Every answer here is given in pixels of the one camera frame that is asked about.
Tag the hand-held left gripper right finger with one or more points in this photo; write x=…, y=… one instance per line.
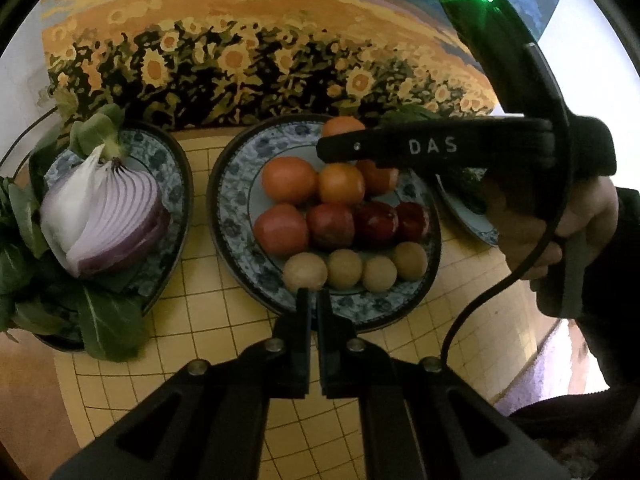
x=327, y=360

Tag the orange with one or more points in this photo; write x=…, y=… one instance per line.
x=341, y=183
x=377, y=177
x=290, y=180
x=342, y=126

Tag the large blue patterned plate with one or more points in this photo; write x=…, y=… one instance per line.
x=235, y=210

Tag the halved red onion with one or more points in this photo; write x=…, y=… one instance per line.
x=115, y=210

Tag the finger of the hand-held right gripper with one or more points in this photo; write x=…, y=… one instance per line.
x=350, y=147

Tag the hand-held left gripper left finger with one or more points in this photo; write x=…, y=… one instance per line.
x=300, y=360

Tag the person's right hand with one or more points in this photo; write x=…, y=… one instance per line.
x=595, y=210

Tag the sunflower field painting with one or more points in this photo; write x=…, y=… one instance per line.
x=250, y=35

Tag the purple towel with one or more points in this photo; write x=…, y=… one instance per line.
x=550, y=365

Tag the pale green leafy stalk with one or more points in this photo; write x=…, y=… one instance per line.
x=92, y=130

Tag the round tan longan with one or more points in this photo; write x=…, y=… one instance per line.
x=305, y=270
x=409, y=260
x=379, y=272
x=345, y=267

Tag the yellow go board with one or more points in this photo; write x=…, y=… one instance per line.
x=210, y=310

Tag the orange-red apple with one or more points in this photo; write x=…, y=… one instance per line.
x=280, y=227

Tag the dark red apple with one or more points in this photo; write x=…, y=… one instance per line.
x=412, y=220
x=330, y=225
x=375, y=222

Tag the dark leafy greens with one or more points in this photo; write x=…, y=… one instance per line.
x=107, y=325

